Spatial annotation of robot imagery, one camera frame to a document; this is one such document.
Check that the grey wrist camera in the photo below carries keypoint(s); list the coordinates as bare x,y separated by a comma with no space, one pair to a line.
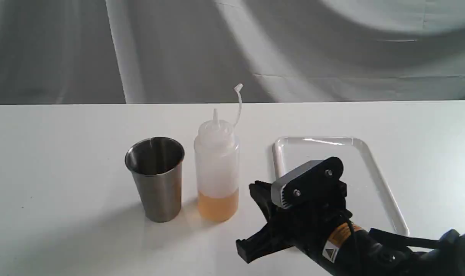
314,181

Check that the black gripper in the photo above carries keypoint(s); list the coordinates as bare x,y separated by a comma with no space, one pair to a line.
318,231

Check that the white backdrop cloth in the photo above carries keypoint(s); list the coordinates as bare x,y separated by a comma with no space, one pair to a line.
196,51

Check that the clear plastic squeeze bottle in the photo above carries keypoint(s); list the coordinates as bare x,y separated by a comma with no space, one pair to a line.
217,154

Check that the white plastic tray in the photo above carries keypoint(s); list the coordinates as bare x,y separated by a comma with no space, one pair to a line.
369,197

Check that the stainless steel cup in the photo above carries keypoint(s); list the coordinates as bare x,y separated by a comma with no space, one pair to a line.
156,167

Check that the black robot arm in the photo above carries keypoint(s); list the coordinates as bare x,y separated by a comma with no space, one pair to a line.
380,253

